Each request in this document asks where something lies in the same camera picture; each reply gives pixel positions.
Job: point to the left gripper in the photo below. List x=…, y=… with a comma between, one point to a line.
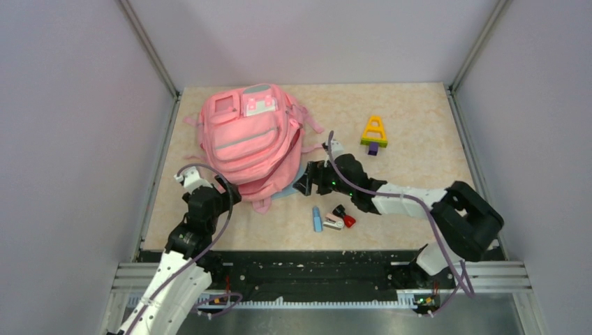
x=224, y=197

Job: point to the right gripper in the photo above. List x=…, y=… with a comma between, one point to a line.
x=317, y=175

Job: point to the red black stamp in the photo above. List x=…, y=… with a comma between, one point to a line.
x=340, y=212

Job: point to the pink student backpack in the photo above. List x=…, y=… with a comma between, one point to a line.
x=254, y=137

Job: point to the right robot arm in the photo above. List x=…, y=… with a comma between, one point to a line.
x=463, y=222

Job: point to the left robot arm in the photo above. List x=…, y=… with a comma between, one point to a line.
x=187, y=266

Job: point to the light blue notebook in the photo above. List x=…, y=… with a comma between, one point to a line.
x=289, y=189

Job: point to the purple toy cube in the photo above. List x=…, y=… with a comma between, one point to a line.
x=373, y=148

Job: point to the yellow toy triangle block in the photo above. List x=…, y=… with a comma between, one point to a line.
x=374, y=132

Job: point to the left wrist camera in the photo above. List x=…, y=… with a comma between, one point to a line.
x=191, y=179

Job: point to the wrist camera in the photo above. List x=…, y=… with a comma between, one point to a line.
x=333, y=149
x=191, y=179

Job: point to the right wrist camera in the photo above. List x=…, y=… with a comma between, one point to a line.
x=333, y=149

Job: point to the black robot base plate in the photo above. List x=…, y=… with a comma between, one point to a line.
x=378, y=270

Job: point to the aluminium frame rail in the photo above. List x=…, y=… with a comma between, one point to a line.
x=134, y=21

